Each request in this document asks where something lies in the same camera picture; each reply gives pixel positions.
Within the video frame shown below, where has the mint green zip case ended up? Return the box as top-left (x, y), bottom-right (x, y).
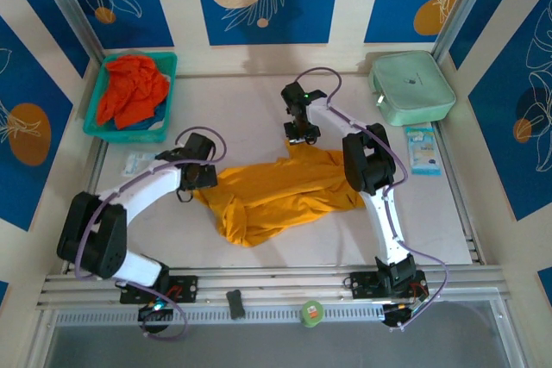
top-left (367, 49), bottom-right (457, 127)

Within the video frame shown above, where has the aluminium mounting rail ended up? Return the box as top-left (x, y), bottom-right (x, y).
top-left (36, 264), bottom-right (505, 309)

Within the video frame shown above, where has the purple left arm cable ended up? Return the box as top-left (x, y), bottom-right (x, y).
top-left (73, 126), bottom-right (229, 342)

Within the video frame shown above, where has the yellow t-shirt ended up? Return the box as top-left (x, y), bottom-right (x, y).
top-left (192, 143), bottom-right (367, 249)

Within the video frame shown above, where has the blue cloth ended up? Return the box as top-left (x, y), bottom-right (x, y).
top-left (110, 102), bottom-right (168, 132)

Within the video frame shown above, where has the teal plastic basket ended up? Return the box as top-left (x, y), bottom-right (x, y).
top-left (82, 51), bottom-right (179, 144)

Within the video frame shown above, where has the white and blue sachet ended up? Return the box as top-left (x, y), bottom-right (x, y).
top-left (122, 152), bottom-right (159, 178)

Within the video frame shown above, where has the green tape roll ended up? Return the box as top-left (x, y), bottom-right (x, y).
top-left (300, 299), bottom-right (325, 328)

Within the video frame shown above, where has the orange t-shirt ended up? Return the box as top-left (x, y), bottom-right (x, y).
top-left (96, 54), bottom-right (170, 130)

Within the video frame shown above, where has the grey slotted cable duct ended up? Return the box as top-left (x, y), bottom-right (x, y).
top-left (53, 302), bottom-right (504, 327)

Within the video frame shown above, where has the small black clip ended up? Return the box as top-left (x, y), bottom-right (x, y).
top-left (225, 289), bottom-right (246, 321)

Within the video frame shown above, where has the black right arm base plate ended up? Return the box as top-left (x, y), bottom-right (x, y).
top-left (344, 271), bottom-right (428, 301)

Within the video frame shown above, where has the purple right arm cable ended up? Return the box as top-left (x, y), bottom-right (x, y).
top-left (295, 66), bottom-right (450, 334)

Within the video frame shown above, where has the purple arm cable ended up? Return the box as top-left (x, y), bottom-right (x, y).
top-left (73, 126), bottom-right (229, 342)
top-left (295, 66), bottom-right (450, 334)

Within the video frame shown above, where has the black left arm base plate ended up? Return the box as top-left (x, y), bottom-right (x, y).
top-left (119, 275), bottom-right (199, 305)

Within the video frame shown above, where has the blue and white wipes packet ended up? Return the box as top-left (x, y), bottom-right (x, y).
top-left (405, 125), bottom-right (443, 178)

